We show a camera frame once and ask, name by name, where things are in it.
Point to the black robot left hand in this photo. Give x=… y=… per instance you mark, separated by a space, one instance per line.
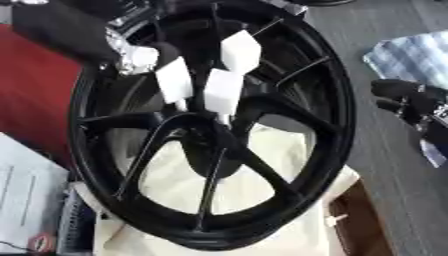
x=167 y=51

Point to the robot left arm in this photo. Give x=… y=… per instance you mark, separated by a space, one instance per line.
x=58 y=30

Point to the black ribbed device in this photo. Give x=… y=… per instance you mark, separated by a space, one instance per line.
x=76 y=220

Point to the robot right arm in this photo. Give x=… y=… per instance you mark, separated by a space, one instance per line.
x=436 y=140

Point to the blue white checked cloth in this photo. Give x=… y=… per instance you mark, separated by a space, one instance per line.
x=414 y=56

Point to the brown cardboard box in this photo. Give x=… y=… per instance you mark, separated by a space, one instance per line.
x=361 y=226

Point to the black spoked wheel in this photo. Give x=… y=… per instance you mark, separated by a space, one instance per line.
x=326 y=100

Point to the small white pin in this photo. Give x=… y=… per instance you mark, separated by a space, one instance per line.
x=335 y=220

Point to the white paper sheet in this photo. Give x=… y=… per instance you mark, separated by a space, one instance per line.
x=29 y=190

